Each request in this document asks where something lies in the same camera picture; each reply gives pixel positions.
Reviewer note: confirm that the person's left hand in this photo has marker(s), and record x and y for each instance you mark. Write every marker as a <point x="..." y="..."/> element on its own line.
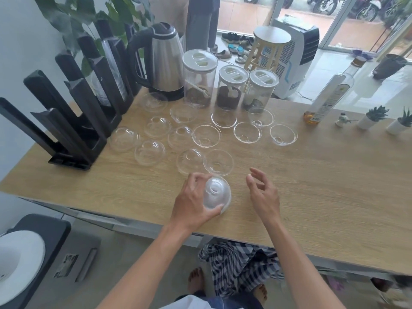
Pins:
<point x="190" y="205"/>

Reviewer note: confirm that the person's right hand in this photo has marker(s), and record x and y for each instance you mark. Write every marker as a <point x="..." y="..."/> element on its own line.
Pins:
<point x="267" y="202"/>

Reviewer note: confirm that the nested stack of dome lids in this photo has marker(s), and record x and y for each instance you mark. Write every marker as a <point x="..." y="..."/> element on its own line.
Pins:
<point x="219" y="193"/>

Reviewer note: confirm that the group of clear plastic lids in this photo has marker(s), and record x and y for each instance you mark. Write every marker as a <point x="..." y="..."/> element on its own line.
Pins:
<point x="151" y="152"/>

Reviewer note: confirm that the black cup lid organizer rack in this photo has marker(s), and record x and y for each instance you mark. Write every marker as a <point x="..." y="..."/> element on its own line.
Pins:
<point x="80" y="102"/>

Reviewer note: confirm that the person's right forearm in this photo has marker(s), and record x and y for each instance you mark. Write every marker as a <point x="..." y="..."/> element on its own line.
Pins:
<point x="299" y="267"/>

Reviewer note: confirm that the person's left forearm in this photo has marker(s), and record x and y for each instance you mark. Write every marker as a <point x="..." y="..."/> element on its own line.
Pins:
<point x="151" y="270"/>

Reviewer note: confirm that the person's left foot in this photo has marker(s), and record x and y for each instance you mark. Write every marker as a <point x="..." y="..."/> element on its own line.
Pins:
<point x="196" y="279"/>

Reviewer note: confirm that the person's foot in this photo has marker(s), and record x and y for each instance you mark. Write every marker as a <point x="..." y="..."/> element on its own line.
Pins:
<point x="196" y="279"/>
<point x="260" y="292"/>

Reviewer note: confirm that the person's right foot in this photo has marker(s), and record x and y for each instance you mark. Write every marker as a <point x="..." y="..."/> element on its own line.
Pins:
<point x="260" y="292"/>

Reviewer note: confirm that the checkered trousers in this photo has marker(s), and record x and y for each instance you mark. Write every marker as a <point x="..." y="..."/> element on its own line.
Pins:
<point x="238" y="267"/>

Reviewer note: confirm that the white shirt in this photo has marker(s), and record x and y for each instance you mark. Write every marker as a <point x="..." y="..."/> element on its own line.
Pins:
<point x="186" y="304"/>

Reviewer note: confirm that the small white figurine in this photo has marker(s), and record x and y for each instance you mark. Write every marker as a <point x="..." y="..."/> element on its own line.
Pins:
<point x="342" y="120"/>

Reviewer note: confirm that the clear jar with white lid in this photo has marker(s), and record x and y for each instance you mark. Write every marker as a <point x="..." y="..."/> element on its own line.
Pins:
<point x="262" y="78"/>

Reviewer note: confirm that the rosette succulent in white pot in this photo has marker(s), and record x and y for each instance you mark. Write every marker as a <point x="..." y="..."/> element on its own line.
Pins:
<point x="365" y="122"/>

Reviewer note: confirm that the tall glass oil bottle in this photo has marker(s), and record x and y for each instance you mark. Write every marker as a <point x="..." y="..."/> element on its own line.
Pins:
<point x="331" y="93"/>

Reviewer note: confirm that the clear jar of dark grounds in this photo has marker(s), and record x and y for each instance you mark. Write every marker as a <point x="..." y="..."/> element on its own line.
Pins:
<point x="233" y="75"/>

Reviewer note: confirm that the black plastic chair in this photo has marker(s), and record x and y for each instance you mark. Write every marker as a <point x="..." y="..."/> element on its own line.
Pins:
<point x="54" y="228"/>

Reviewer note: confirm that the white portable air cooler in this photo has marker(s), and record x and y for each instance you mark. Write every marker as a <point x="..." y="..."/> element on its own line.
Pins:
<point x="302" y="61"/>

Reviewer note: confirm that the large clear jar white lid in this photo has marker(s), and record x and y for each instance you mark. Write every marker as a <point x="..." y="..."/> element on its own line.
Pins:
<point x="199" y="59"/>

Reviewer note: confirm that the spiky succulent in white pot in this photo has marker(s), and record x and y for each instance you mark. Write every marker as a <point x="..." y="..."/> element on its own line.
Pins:
<point x="396" y="127"/>

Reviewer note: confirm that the steel electric kettle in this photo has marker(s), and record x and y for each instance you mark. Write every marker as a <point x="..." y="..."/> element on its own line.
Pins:
<point x="164" y="57"/>

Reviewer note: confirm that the round wooden stool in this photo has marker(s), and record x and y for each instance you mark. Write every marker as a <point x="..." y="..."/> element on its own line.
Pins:
<point x="272" y="35"/>

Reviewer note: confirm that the row of shoes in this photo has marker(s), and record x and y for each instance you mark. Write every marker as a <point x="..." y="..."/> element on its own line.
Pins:
<point x="231" y="37"/>

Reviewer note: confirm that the pair of blue slippers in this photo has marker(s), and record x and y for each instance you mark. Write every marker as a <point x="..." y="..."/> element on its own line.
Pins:
<point x="362" y="54"/>

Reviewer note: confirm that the white hat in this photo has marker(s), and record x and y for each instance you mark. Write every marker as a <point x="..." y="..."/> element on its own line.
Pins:
<point x="19" y="263"/>

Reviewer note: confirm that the row of parked motorbikes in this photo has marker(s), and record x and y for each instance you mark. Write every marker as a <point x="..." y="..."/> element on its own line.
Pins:
<point x="325" y="4"/>

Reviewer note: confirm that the large leafy potted plant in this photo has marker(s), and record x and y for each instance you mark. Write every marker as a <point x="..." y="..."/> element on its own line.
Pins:
<point x="80" y="12"/>

